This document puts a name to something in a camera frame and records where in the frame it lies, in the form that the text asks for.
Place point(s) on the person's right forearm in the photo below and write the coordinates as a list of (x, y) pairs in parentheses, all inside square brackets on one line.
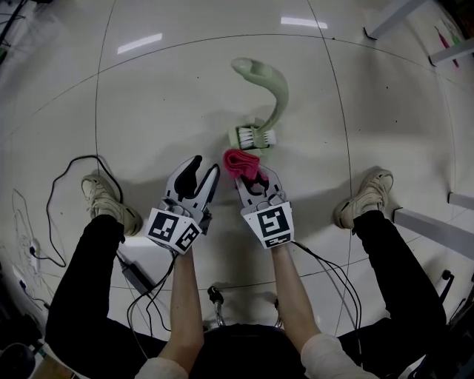
[(292, 292)]

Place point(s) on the person's left forearm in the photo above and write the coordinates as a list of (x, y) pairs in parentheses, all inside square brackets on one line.
[(187, 296)]

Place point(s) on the white power strip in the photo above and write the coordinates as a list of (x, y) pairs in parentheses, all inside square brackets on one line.
[(33, 255), (20, 283)]

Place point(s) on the person's left leg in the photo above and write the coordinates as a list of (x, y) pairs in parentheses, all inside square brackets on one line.
[(85, 288)]

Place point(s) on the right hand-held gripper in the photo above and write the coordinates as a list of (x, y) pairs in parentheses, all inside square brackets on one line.
[(272, 224)]

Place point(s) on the person's right beige sneaker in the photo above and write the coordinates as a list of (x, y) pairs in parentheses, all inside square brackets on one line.
[(366, 198)]

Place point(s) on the white table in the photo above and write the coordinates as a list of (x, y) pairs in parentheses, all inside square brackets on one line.
[(392, 16)]

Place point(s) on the person's beige sneaker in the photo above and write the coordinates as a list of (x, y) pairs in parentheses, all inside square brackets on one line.
[(366, 198), (107, 201)]

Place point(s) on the person's leg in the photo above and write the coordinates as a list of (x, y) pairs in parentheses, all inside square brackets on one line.
[(85, 288), (400, 281)]

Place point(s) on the black frame folding table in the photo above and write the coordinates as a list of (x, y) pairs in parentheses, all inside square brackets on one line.
[(14, 16)]

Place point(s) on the pink plastic tool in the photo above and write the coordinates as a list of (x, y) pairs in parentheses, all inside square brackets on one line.
[(442, 39)]

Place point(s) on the black stool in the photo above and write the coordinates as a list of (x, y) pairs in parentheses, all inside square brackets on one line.
[(244, 351)]

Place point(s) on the cardboard box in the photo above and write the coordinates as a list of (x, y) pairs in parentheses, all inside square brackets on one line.
[(48, 366)]

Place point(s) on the pale green scrub brush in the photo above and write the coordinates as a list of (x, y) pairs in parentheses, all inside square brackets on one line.
[(281, 96)]

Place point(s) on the black power adapter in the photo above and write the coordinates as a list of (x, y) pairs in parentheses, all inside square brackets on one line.
[(135, 274)]

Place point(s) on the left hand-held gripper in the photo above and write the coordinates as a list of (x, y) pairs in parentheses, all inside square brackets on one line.
[(163, 227)]

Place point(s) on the black office chair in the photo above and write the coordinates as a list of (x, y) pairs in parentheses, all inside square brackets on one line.
[(446, 285)]

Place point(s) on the green plastic tool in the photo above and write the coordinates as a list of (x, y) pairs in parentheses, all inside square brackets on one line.
[(453, 35)]

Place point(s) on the white desk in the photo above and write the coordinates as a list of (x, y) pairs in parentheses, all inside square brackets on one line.
[(433, 231)]

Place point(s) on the person's left beige sneaker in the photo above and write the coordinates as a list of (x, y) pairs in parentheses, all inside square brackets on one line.
[(107, 201)]

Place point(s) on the pink cloth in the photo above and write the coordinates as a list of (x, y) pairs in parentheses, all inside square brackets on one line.
[(240, 164)]

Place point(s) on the person's right leg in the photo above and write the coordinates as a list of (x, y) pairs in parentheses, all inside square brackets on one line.
[(400, 281)]

